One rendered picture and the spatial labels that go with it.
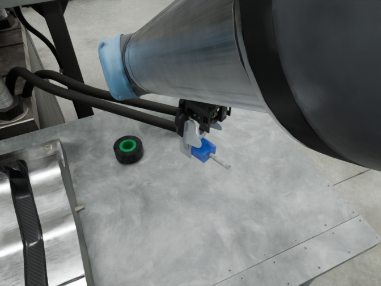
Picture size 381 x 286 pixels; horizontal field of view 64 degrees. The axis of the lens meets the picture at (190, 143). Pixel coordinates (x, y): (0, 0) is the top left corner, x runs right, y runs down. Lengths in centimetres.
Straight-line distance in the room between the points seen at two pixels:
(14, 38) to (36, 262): 115
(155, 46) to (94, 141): 76
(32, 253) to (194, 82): 59
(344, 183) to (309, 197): 117
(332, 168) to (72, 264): 168
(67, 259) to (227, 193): 40
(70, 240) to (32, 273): 8
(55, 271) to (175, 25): 56
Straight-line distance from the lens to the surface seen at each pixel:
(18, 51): 152
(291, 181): 85
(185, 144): 67
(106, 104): 93
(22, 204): 73
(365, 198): 199
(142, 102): 96
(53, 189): 71
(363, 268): 176
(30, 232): 72
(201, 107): 57
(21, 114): 115
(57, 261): 66
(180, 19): 16
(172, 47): 17
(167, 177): 82
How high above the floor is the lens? 146
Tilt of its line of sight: 47 degrees down
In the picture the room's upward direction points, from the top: straight up
